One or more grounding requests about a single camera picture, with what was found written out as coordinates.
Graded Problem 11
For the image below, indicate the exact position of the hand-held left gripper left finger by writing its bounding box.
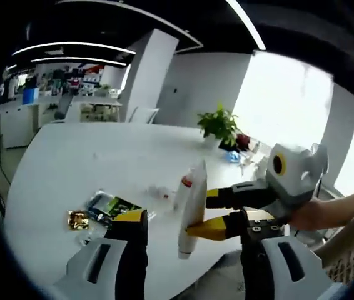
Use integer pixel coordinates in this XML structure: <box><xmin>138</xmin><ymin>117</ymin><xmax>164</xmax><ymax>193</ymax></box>
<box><xmin>51</xmin><ymin>209</ymin><xmax>149</xmax><ymax>300</ymax></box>

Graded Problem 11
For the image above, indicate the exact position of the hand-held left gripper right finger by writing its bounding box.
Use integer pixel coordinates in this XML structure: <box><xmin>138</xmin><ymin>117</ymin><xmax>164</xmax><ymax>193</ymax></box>
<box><xmin>240</xmin><ymin>209</ymin><xmax>337</xmax><ymax>300</ymax></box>

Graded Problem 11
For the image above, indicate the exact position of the small clear skincare sachet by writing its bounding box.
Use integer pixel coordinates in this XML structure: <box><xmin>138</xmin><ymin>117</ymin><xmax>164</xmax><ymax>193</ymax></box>
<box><xmin>76</xmin><ymin>229</ymin><xmax>106</xmax><ymax>248</ymax></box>

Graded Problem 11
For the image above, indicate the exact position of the white skincare tube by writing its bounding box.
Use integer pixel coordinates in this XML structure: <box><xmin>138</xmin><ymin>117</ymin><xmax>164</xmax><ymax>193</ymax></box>
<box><xmin>176</xmin><ymin>160</ymin><xmax>208</xmax><ymax>260</ymax></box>

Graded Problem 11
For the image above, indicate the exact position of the green and silver skincare sachet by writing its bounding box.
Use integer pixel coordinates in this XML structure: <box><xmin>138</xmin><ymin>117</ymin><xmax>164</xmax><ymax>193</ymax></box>
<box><xmin>86</xmin><ymin>191</ymin><xmax>143</xmax><ymax>226</ymax></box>

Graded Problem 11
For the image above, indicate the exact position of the tall red-collar skincare pump bottle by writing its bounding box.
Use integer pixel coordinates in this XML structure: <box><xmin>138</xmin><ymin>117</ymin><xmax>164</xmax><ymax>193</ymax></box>
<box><xmin>180</xmin><ymin>167</ymin><xmax>198</xmax><ymax>190</ymax></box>

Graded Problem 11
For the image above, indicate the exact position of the gold skincare sachet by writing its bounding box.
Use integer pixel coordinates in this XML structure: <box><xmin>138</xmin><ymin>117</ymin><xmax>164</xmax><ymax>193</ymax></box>
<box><xmin>66</xmin><ymin>209</ymin><xmax>91</xmax><ymax>231</ymax></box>

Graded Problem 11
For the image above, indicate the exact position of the white skincare bottle red label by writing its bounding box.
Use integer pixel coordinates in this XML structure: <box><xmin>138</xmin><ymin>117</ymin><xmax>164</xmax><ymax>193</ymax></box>
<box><xmin>145</xmin><ymin>184</ymin><xmax>178</xmax><ymax>203</ymax></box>

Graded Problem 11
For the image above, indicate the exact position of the person's right hand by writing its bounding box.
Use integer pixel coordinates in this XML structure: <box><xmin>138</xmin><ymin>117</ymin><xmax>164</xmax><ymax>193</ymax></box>
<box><xmin>285</xmin><ymin>199</ymin><xmax>328</xmax><ymax>233</ymax></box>

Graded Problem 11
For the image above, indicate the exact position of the small white desk ornament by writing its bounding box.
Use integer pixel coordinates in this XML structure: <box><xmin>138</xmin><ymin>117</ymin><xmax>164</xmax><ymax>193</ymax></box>
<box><xmin>239</xmin><ymin>149</ymin><xmax>266</xmax><ymax>171</ymax></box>

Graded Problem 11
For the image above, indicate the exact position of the blue cloth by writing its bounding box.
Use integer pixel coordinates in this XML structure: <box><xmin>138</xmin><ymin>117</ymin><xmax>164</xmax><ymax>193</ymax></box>
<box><xmin>223</xmin><ymin>151</ymin><xmax>241</xmax><ymax>164</ymax></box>

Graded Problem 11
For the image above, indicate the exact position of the white plant pot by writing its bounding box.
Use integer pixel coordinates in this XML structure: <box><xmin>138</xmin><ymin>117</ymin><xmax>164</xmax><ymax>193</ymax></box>
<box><xmin>203</xmin><ymin>136</ymin><xmax>222</xmax><ymax>150</ymax></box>

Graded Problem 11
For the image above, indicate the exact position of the green potted plant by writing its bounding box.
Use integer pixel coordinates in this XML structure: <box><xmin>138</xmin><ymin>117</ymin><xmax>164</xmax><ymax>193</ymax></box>
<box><xmin>197</xmin><ymin>102</ymin><xmax>240</xmax><ymax>148</ymax></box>

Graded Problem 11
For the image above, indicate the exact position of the white office chair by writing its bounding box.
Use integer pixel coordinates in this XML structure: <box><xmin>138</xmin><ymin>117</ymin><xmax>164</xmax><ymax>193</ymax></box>
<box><xmin>128</xmin><ymin>106</ymin><xmax>159</xmax><ymax>125</ymax></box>

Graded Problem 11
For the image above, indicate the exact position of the grey office chair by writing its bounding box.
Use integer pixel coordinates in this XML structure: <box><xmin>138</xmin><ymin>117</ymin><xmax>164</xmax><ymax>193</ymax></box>
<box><xmin>54</xmin><ymin>95</ymin><xmax>73</xmax><ymax>121</ymax></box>

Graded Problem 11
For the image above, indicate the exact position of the white low cabinet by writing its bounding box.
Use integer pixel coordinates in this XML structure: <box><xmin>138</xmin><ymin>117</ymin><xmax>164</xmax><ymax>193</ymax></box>
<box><xmin>0</xmin><ymin>99</ymin><xmax>40</xmax><ymax>148</ymax></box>

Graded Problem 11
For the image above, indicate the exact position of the blue box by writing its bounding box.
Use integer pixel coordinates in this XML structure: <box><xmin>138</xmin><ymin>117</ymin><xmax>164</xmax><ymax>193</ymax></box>
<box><xmin>23</xmin><ymin>87</ymin><xmax>39</xmax><ymax>104</ymax></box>

